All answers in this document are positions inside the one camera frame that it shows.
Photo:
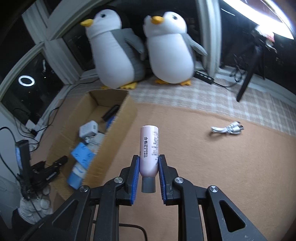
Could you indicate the black cylinder tube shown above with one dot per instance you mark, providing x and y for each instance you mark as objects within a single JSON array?
[{"x": 111, "y": 112}]

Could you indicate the brown cardboard box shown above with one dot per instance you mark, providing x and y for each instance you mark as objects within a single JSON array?
[{"x": 68, "y": 138}]

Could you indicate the pink bottle grey cap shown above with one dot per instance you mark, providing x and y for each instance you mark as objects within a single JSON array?
[{"x": 149, "y": 156}]

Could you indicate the white power strip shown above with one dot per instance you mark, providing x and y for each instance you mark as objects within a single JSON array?
[{"x": 34, "y": 129}]

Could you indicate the blue plastic phone stand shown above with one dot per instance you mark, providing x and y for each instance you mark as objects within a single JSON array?
[{"x": 83, "y": 155}]

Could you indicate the plaid grey blanket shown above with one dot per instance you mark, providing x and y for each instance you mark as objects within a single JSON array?
[{"x": 255, "y": 106}]

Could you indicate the black tripod stand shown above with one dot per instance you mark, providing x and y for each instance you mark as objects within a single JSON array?
[{"x": 259, "y": 42}]

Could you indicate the large plush penguin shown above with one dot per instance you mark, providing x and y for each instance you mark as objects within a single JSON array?
[{"x": 118, "y": 53}]

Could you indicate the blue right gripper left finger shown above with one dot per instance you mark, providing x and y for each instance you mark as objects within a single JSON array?
[{"x": 132, "y": 180}]

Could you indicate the blue round case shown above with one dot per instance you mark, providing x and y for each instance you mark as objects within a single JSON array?
[{"x": 109, "y": 122}]

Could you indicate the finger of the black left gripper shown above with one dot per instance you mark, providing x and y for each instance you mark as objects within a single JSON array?
[{"x": 57, "y": 163}]

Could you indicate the black power strip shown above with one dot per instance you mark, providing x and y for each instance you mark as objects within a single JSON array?
[{"x": 203, "y": 77}]

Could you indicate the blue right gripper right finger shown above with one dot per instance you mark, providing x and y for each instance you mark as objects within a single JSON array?
[{"x": 165, "y": 180}]

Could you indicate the small plush penguin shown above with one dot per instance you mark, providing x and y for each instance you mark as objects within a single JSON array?
[{"x": 171, "y": 49}]

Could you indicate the white charger adapter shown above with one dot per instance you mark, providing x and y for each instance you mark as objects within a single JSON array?
[{"x": 89, "y": 129}]

